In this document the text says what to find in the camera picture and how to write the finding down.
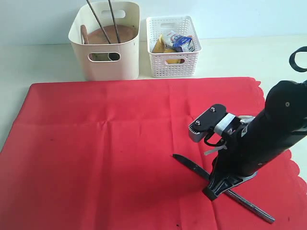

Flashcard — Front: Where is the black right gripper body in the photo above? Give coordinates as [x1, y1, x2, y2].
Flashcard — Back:
[212, 115, 307, 176]

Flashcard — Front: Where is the silver table knife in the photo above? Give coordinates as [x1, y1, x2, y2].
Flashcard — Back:
[172, 154, 275, 224]

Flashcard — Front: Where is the yellow lemon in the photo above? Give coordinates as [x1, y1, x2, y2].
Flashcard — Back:
[164, 49, 185, 65]

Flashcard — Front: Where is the blue white milk carton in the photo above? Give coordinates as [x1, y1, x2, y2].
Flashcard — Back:
[163, 31, 195, 52]

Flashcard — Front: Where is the yellow cheese wedge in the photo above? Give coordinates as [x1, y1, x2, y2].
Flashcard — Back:
[152, 34, 173, 53]

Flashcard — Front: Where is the red tablecloth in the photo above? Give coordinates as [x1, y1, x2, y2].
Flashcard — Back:
[0, 77, 307, 230]

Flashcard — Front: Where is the stainless steel cup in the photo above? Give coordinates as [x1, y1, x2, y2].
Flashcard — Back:
[108, 52, 120, 61]

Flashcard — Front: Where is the brown wooden plate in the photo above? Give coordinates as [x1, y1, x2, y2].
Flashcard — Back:
[88, 25, 137, 45]

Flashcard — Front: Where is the dark wooden chopstick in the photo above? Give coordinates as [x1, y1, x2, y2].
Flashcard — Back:
[86, 0, 111, 44]
[108, 0, 121, 44]

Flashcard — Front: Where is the brown wooden spoon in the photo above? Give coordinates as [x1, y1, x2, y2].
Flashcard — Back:
[81, 24, 89, 45]

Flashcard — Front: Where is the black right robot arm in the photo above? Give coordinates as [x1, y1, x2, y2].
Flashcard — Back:
[203, 80, 307, 201]

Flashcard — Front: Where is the white perforated plastic basket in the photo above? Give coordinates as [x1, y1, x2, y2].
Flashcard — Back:
[146, 16, 202, 78]

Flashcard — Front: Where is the cream plastic bin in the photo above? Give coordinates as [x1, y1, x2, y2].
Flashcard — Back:
[68, 1, 140, 81]

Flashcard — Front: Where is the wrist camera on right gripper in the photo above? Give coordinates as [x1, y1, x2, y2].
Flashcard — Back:
[189, 104, 254, 147]

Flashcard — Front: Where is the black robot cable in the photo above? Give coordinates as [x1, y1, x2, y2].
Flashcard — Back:
[289, 46, 307, 73]

